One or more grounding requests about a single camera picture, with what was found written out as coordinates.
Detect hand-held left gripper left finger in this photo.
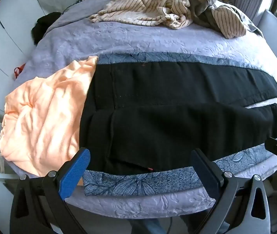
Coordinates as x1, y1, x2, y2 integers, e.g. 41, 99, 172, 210
9, 148, 91, 234

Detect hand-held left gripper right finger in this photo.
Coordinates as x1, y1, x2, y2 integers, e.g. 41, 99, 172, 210
190, 148, 271, 234

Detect black pants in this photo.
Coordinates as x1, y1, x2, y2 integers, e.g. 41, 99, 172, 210
79, 62, 277, 175

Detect blue floral bed runner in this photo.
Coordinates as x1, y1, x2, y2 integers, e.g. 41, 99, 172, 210
82, 52, 277, 197

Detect peach orange garment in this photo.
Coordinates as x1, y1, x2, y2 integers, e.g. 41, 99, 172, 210
0, 56, 98, 186

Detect cream striped garment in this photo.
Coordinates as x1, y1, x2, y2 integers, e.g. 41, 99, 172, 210
213, 5, 247, 39
90, 0, 195, 30

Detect lavender quilted bedspread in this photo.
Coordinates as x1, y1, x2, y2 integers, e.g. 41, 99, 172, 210
7, 0, 277, 221

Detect white wardrobe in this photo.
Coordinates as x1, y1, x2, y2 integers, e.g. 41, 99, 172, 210
0, 0, 44, 113

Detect black cloth bundle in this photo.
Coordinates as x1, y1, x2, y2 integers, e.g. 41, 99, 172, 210
31, 12, 62, 45

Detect red strap item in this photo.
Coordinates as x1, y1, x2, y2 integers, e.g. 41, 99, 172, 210
14, 63, 26, 80

